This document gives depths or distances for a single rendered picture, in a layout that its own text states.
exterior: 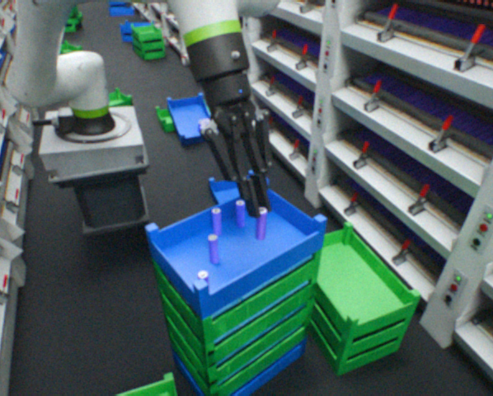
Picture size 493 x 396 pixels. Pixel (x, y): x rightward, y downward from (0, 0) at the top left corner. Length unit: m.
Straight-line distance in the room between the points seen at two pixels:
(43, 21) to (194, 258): 0.63
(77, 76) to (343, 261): 0.97
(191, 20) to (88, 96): 0.78
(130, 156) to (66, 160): 0.20
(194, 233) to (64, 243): 0.81
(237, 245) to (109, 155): 0.66
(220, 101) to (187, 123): 1.57
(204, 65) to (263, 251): 0.39
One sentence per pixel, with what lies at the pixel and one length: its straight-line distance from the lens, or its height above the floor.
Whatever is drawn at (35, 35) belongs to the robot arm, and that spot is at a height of 0.75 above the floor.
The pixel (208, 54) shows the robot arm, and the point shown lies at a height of 0.80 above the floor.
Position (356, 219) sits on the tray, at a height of 0.10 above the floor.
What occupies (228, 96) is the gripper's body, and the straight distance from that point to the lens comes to 0.60.
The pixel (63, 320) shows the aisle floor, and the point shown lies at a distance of 1.30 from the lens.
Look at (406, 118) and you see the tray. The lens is 1.18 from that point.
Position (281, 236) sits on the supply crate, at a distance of 0.83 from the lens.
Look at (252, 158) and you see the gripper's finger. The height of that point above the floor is 0.63.
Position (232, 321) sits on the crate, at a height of 0.34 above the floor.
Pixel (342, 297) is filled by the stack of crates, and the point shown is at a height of 0.16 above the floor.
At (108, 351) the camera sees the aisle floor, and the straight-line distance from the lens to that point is 1.19.
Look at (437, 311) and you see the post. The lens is 1.20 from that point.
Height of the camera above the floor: 0.95
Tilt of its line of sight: 37 degrees down
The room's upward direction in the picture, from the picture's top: straight up
